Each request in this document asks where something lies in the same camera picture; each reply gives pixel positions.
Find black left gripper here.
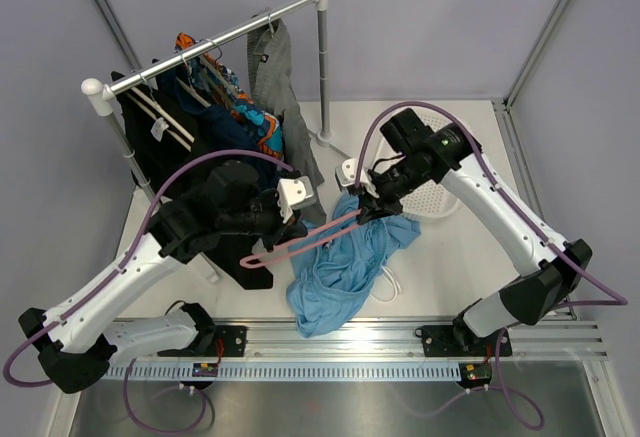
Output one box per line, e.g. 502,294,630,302
219,191,308,253

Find pink clothes hanger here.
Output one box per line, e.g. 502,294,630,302
239,210,361,270

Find light blue shorts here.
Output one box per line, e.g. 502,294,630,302
286,215,421,338

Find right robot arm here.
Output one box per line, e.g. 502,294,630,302
353,101,593,354

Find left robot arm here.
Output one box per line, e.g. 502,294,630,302
19,160,315,394

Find patterned navy orange shorts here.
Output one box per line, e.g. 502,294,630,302
184,52,284,160

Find grey knit shorts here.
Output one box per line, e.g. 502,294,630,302
247,19,326,226

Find wooden hanger with patterned shorts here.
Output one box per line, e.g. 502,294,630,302
182,52,244,110

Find wooden hanger with black garment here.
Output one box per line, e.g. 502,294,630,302
117,88,195,152

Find white perforated basket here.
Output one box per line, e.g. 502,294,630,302
370,108,472,220

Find navy blue garment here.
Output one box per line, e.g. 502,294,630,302
196,105,286,190

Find black garment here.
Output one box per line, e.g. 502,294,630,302
109,70,275,292

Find silver clothes rack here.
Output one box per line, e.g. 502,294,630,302
80,0,371,283

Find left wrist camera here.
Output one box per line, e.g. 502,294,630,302
276,176,316,223

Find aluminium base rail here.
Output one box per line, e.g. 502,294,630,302
64,319,609,363

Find white slotted cable duct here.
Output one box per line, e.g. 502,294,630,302
106,361,462,382

